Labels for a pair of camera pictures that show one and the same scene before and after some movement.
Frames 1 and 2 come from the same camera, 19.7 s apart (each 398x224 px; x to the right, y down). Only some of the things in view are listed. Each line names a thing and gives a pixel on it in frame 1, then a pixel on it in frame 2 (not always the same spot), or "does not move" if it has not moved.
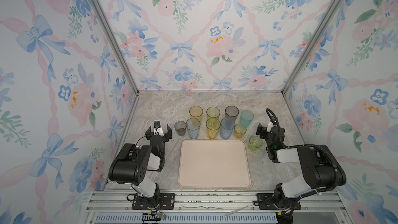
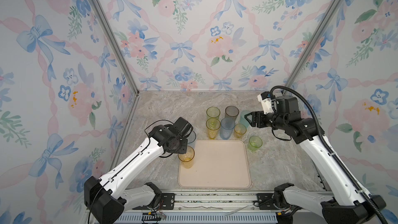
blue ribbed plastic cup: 227,124 does not move
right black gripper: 263,130 -> 255,114
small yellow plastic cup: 240,130 does not move
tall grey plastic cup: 231,112 does not move
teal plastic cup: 246,116 does not move
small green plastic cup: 255,142 does not move
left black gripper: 168,135 -> 184,148
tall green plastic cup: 213,112 does not move
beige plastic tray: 214,164 does not move
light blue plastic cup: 193,125 -> 191,140
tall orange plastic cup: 196,111 -> 187,159
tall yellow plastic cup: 212,125 does not move
